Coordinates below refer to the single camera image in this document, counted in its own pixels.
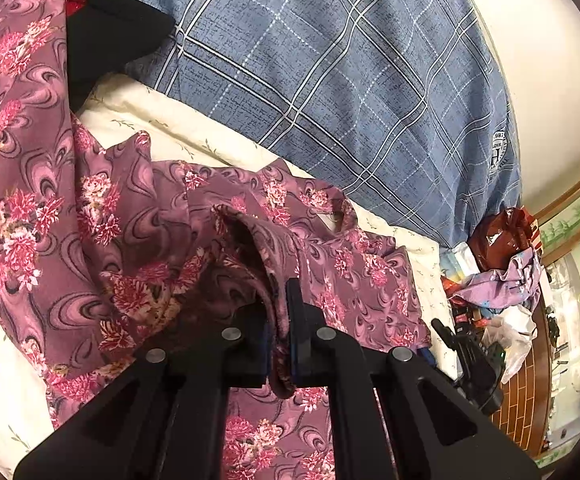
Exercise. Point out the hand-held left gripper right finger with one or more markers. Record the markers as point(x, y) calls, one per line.
point(294, 355)

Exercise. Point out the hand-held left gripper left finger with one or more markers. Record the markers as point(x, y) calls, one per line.
point(266, 356)

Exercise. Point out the pink floral garment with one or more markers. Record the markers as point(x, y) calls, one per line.
point(119, 210)

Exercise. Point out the black tripod device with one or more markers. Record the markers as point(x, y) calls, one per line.
point(470, 365)

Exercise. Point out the purple crumpled cloth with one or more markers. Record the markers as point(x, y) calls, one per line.
point(495, 280)

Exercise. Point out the white plastic bag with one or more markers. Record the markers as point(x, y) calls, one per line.
point(510, 335)

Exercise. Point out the red-brown plastic bag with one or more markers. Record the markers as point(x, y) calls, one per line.
point(500, 235)

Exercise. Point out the cream leaf-print bedsheet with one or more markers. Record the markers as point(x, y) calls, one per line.
point(169, 130)

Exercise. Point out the blue plaid blanket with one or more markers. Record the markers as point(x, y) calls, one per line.
point(320, 85)

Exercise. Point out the wooden framed cabinet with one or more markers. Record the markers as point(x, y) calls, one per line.
point(560, 225)

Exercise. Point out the black cloth with red trim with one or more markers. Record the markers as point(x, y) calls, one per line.
point(114, 25)

